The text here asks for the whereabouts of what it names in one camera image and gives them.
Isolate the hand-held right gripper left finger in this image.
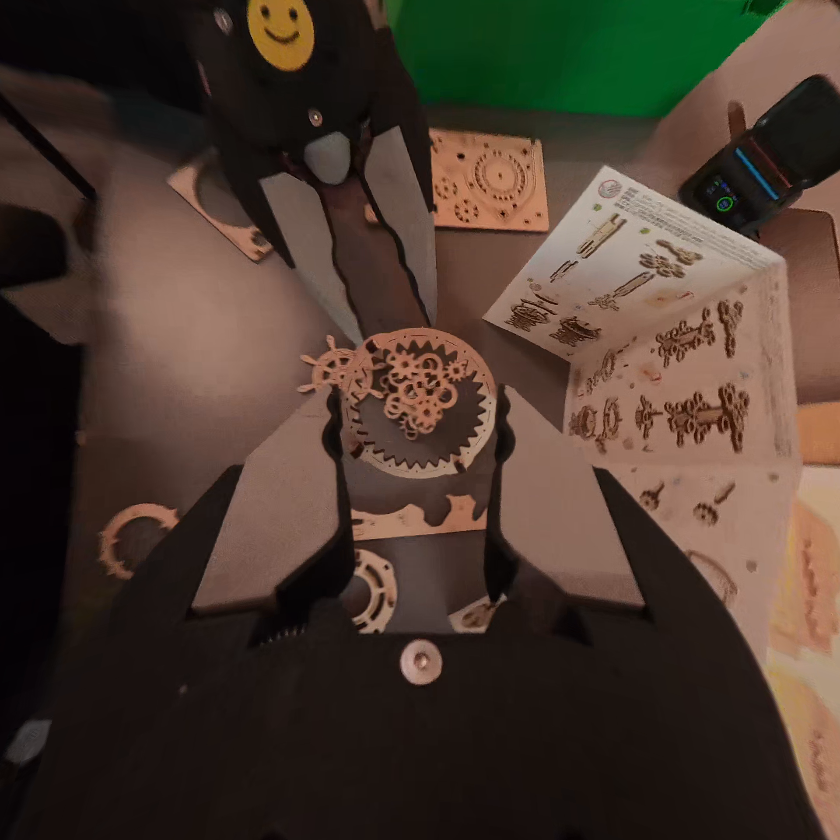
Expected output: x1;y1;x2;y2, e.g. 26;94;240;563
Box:
189;384;358;614

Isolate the pale yellow printed card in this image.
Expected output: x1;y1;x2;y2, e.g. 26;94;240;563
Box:
764;400;840;840

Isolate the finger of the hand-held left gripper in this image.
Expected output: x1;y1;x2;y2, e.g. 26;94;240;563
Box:
259;169;367;349
361;125;441;327

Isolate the curved wooden sheet offcut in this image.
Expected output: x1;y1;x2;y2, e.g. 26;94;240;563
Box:
351;493;490;542

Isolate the toothed wooden ring part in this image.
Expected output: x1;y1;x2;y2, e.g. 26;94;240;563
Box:
98;503;179;581

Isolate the black device with screen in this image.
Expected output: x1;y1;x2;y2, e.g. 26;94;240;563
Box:
678;74;840;238

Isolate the small wooden part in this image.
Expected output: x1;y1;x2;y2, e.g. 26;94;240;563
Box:
449;594;508;634

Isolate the wooden gear model assembly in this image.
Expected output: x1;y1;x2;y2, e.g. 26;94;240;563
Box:
341;326;497;480

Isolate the wooden sheet with large hole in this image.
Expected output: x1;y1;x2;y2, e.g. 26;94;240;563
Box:
166;147;275;263

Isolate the black thin cable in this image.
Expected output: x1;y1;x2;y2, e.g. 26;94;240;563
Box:
0;95;99;203

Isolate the folded paper instruction leaflet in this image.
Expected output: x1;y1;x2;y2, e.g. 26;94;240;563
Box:
482;165;805;664

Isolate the wooden ring frame with pegs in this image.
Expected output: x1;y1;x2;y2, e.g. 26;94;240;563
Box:
341;550;398;634

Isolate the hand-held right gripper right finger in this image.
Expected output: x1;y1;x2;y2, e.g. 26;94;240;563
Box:
482;382;651;611

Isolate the wooden ship wheel part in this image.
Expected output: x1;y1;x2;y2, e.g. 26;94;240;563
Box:
297;335;358;395

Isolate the wooden sheet with ring pattern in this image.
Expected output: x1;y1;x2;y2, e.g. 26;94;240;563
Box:
430;128;551;232

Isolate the green cloth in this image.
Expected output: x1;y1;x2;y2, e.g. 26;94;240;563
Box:
384;0;795;120

